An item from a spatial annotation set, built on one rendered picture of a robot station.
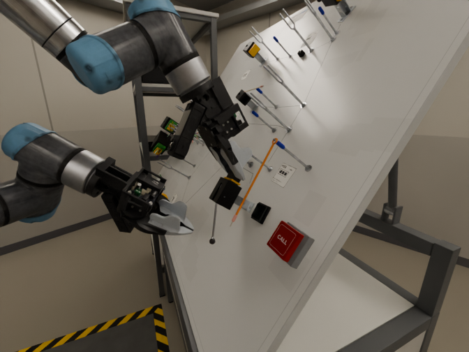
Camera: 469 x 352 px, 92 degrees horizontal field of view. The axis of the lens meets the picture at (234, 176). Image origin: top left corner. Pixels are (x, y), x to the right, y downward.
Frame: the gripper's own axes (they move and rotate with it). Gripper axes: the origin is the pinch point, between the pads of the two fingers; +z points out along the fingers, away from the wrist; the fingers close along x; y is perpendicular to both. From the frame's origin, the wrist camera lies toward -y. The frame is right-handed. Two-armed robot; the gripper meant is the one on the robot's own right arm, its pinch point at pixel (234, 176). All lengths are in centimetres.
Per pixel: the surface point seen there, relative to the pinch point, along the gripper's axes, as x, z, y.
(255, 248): -9.6, 11.0, -7.2
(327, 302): -7.8, 45.1, 2.1
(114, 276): 149, 73, -83
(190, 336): -4.6, 20.5, -28.0
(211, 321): -8.0, 18.2, -22.6
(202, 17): 90, -48, 63
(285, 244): -19.0, 6.2, -4.9
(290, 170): -7.9, 3.5, 9.0
